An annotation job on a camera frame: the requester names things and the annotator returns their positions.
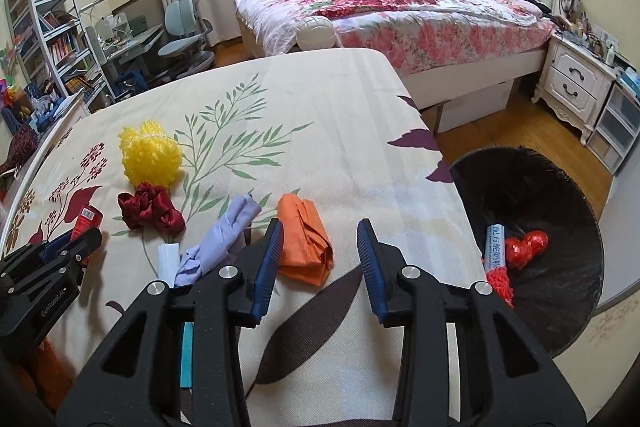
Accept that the white round bed post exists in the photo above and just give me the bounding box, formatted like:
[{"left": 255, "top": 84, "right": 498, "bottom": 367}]
[{"left": 296, "top": 16, "right": 337, "bottom": 54}]

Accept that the dark red fluffy cloth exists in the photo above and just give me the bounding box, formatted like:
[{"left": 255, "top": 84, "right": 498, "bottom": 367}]
[{"left": 0, "top": 127, "right": 43, "bottom": 178}]

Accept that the purple crumpled paper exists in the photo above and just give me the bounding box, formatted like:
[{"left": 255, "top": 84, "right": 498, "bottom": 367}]
[{"left": 174, "top": 194, "right": 263, "bottom": 289}]

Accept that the white bookshelf with books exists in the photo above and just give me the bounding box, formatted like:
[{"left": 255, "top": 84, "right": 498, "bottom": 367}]
[{"left": 2, "top": 0, "right": 108, "bottom": 108}]

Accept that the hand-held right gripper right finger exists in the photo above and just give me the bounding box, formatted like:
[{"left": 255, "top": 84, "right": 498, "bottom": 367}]
[{"left": 356, "top": 218, "right": 587, "bottom": 427}]

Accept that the white printed paper box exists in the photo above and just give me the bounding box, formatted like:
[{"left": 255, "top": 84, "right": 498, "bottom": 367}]
[{"left": 480, "top": 223, "right": 511, "bottom": 278}]

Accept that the beige leaf-print tablecloth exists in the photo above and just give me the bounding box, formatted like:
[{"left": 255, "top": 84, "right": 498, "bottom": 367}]
[{"left": 0, "top": 47, "right": 496, "bottom": 427}]

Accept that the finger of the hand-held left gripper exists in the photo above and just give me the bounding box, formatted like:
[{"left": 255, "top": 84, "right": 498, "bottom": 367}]
[
  {"left": 10, "top": 227, "right": 103, "bottom": 295},
  {"left": 0, "top": 231, "right": 76, "bottom": 270}
]

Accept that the blue plastic crate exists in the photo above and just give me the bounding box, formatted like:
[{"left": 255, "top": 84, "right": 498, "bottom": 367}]
[{"left": 116, "top": 71, "right": 151, "bottom": 95}]

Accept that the bin with black bag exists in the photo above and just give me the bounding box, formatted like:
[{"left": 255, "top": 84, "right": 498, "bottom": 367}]
[{"left": 447, "top": 147, "right": 606, "bottom": 358}]

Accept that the red bottle with black cap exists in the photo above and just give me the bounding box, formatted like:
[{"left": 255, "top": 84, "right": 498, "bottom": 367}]
[{"left": 70, "top": 204, "right": 103, "bottom": 242}]

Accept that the white under-bed box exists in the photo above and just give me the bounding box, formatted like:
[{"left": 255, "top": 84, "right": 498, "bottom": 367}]
[{"left": 437, "top": 79, "right": 516, "bottom": 134}]

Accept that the orange paper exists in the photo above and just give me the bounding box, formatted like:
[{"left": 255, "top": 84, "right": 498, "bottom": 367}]
[{"left": 276, "top": 193, "right": 335, "bottom": 288}]

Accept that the white and teal tube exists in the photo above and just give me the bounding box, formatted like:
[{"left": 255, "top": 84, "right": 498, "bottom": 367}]
[{"left": 157, "top": 243, "right": 196, "bottom": 390}]

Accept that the white nightstand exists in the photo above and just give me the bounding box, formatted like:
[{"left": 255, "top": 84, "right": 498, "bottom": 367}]
[{"left": 531, "top": 34, "right": 618, "bottom": 145}]

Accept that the blue grey desk chair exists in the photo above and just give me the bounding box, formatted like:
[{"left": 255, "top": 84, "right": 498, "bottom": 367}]
[{"left": 157, "top": 0, "right": 217, "bottom": 72}]

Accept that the red foam net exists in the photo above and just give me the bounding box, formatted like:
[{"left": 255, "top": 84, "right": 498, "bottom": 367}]
[{"left": 484, "top": 267, "right": 516, "bottom": 308}]

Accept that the yellow foam net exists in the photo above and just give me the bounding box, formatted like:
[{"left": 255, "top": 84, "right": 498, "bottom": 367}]
[{"left": 117, "top": 121, "right": 183, "bottom": 188}]

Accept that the clear plastic drawer unit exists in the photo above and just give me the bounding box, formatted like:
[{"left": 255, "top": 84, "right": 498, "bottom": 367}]
[{"left": 585, "top": 79, "right": 640, "bottom": 172}]

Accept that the dark red fabric scrunchie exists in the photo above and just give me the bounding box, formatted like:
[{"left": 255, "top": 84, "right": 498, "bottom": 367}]
[{"left": 117, "top": 182, "right": 187, "bottom": 233}]

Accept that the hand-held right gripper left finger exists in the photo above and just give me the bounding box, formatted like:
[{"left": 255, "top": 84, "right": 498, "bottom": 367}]
[{"left": 55, "top": 218, "right": 285, "bottom": 427}]

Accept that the red plastic bag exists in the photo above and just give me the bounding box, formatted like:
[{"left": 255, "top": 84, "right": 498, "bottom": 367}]
[{"left": 504, "top": 229, "right": 550, "bottom": 271}]

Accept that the clutter of small bottles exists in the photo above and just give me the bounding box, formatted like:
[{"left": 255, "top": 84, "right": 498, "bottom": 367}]
[{"left": 557, "top": 0, "right": 621, "bottom": 58}]

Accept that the grey study desk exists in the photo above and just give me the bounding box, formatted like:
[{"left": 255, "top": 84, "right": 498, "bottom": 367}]
[{"left": 97, "top": 27, "right": 163, "bottom": 95}]

